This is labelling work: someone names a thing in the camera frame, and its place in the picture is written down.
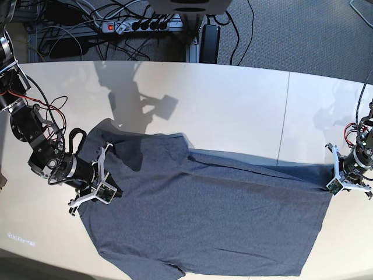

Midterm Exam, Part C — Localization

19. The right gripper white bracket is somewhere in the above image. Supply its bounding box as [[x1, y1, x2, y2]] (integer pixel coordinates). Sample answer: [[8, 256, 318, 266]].
[[68, 143, 117, 216]]

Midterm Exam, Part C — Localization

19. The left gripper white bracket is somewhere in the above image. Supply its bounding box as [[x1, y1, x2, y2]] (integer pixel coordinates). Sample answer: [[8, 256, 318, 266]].
[[326, 143, 372, 200]]

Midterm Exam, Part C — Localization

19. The blue grey T-shirt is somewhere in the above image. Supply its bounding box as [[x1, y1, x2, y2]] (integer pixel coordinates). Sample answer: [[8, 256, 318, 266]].
[[79, 124, 332, 279]]

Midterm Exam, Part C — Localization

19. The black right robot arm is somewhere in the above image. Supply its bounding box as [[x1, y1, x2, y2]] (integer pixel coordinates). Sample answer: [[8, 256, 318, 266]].
[[1, 31, 122, 215]]

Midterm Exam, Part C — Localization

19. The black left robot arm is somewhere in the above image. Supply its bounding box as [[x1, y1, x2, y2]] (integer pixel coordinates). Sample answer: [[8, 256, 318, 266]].
[[326, 71, 372, 199]]

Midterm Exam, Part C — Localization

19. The white power strip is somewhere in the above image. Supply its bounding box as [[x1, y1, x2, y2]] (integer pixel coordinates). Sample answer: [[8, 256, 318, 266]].
[[100, 19, 170, 35]]

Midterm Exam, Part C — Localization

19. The black power adapter brick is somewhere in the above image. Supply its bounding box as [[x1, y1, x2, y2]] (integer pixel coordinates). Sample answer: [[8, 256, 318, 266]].
[[199, 24, 220, 64]]

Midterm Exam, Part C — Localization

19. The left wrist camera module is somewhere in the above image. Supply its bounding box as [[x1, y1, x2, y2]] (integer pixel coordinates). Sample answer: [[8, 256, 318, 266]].
[[326, 178, 343, 195]]

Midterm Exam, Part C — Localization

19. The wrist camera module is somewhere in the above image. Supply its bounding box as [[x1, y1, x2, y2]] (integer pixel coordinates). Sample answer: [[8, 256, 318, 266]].
[[96, 184, 117, 204], [326, 178, 343, 195]]

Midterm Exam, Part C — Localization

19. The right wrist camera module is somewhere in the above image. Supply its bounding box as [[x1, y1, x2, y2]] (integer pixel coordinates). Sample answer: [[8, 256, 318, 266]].
[[96, 184, 117, 204]]

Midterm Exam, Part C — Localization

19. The silver aluminium frame post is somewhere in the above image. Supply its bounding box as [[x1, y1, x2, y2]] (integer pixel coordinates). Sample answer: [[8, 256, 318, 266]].
[[180, 13, 205, 64]]

